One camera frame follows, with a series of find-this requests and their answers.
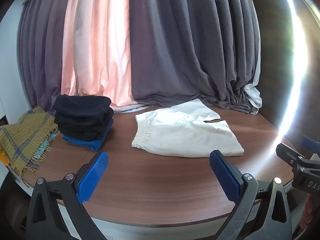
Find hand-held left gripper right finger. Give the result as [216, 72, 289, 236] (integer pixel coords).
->
[209, 150, 293, 240]

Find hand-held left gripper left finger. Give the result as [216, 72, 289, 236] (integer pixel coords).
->
[26, 150, 109, 240]

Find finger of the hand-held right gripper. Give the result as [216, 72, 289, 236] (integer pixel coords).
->
[276, 143, 306, 166]
[301, 135, 320, 161]

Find white pants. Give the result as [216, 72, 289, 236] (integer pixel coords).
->
[131, 99, 244, 158]

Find folded blue pants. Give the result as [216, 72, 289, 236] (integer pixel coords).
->
[62, 119, 114, 152]

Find person's right hand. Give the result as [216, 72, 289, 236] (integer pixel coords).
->
[299, 194, 314, 229]

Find light blue cloth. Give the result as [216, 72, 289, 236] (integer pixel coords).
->
[32, 132, 57, 159]

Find white sheer curtain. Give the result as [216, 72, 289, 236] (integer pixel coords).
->
[244, 52, 263, 109]

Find yellow plaid fringed scarf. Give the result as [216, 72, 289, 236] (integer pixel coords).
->
[0, 106, 59, 174]

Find orange cloth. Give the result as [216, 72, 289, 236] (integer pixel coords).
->
[0, 149, 11, 166]

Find pink curtain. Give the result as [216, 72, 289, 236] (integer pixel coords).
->
[61, 0, 141, 113]

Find grey curtain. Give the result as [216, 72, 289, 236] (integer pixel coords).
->
[129, 0, 261, 116]
[17, 0, 75, 112]

